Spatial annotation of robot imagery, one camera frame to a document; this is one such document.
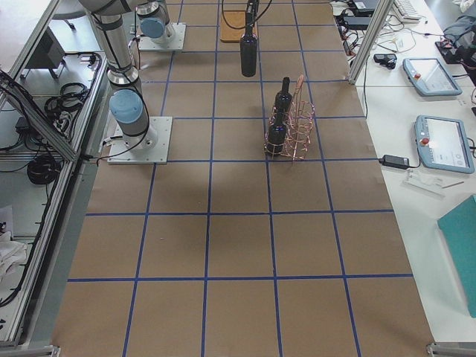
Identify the teach pendant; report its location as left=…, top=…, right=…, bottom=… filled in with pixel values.
left=414, top=115, right=475, bottom=174
left=402, top=58, right=462, bottom=97

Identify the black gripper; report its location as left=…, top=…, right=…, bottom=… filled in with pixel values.
left=246, top=0, right=259, bottom=14

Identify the black power adapter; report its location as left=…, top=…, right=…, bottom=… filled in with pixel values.
left=379, top=155, right=410, bottom=170

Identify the wooden tray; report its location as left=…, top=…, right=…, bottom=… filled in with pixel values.
left=220, top=10, right=245, bottom=43

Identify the dark wine bottle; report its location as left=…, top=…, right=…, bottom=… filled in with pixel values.
left=274, top=77, right=292, bottom=113
left=239, top=12, right=258, bottom=77

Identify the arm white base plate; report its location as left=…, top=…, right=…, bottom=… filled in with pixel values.
left=107, top=117, right=173, bottom=164
left=139, top=21, right=186, bottom=52

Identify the teach pendant far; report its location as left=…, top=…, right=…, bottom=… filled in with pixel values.
left=402, top=58, right=462, bottom=97

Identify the copper wire bottle basket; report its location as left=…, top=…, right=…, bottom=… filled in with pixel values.
left=264, top=74, right=315, bottom=161

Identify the teach pendant near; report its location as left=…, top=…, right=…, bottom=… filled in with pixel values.
left=414, top=115, right=475, bottom=174

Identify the aluminium frame post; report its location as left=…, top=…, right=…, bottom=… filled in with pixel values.
left=348, top=0, right=393, bottom=85

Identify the dark wine bottle end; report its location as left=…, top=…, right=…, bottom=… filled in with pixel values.
left=266, top=111, right=287, bottom=156

